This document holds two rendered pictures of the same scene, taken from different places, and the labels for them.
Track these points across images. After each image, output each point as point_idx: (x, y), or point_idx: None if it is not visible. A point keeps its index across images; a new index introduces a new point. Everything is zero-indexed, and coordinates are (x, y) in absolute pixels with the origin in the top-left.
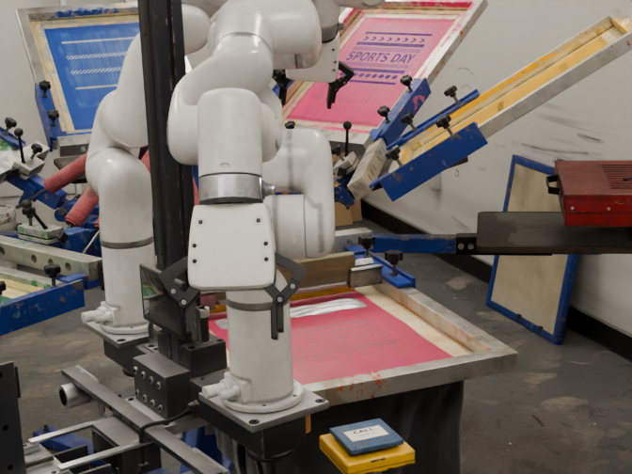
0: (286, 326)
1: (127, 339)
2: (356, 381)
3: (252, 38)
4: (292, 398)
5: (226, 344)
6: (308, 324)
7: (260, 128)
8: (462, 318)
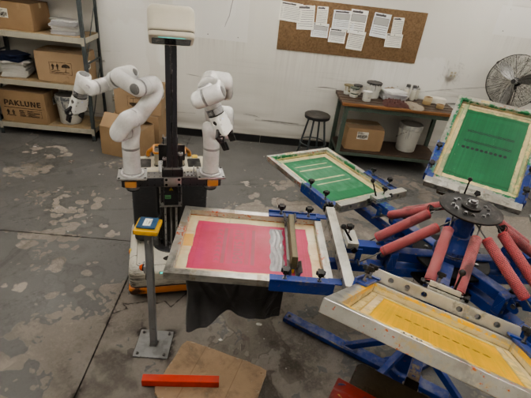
0: (122, 155)
1: (197, 168)
2: (178, 228)
3: (110, 72)
4: (122, 173)
5: (253, 225)
6: (259, 248)
7: (76, 81)
8: (213, 275)
